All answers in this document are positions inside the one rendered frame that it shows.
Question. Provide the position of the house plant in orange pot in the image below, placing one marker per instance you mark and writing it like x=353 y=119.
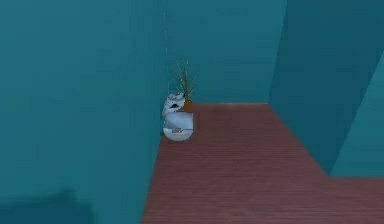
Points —
x=186 y=90

